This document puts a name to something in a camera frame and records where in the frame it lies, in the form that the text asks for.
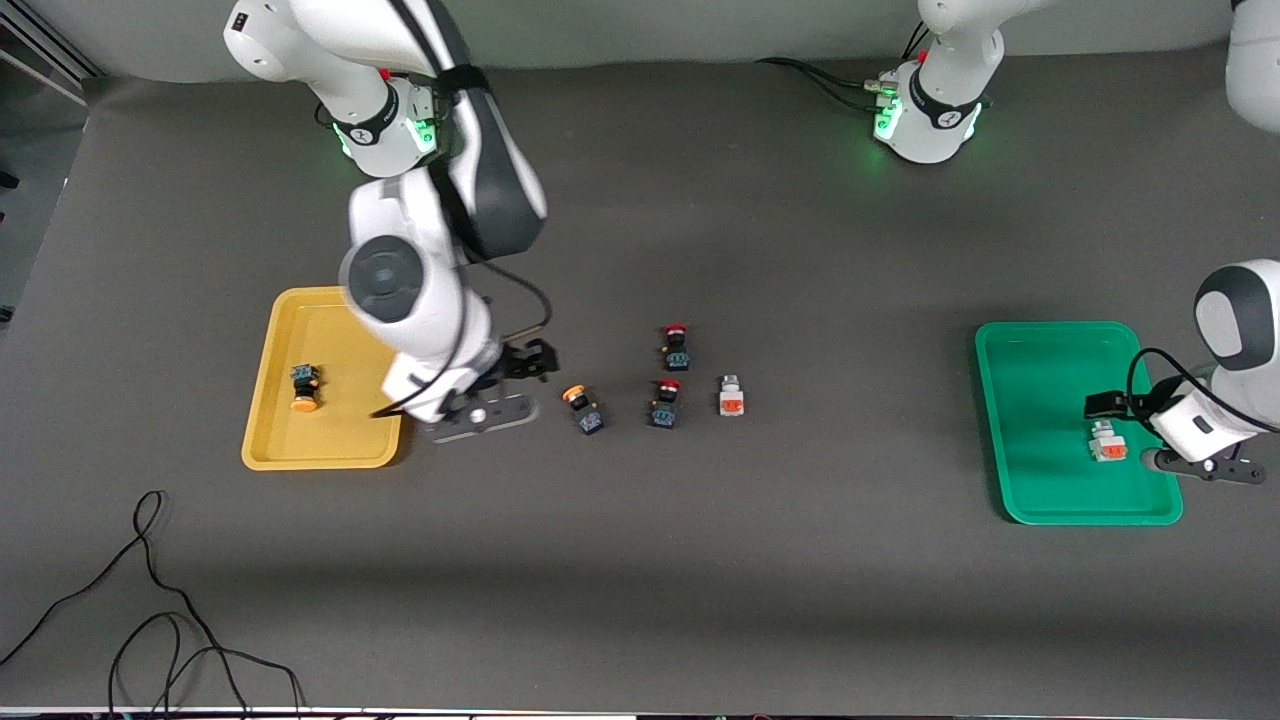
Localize thin black loose cable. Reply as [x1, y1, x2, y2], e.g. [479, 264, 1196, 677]
[0, 490, 306, 717]

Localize dark grey table mat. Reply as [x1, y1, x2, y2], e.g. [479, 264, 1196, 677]
[0, 45, 1280, 717]

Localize black left arm base cables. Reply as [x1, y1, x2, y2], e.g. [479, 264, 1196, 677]
[755, 22, 938, 111]

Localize black right arm base cables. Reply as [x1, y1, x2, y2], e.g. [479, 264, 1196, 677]
[316, 65, 457, 128]

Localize black arm base cables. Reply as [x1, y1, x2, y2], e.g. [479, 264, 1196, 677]
[316, 65, 457, 128]
[755, 22, 938, 111]

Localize aluminium frame rail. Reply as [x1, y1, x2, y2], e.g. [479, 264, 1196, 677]
[0, 20, 106, 106]

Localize yellow plastic tray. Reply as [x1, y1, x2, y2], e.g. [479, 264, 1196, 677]
[241, 286, 407, 471]

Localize green plastic tray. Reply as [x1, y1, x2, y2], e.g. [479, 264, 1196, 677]
[975, 320, 1184, 526]

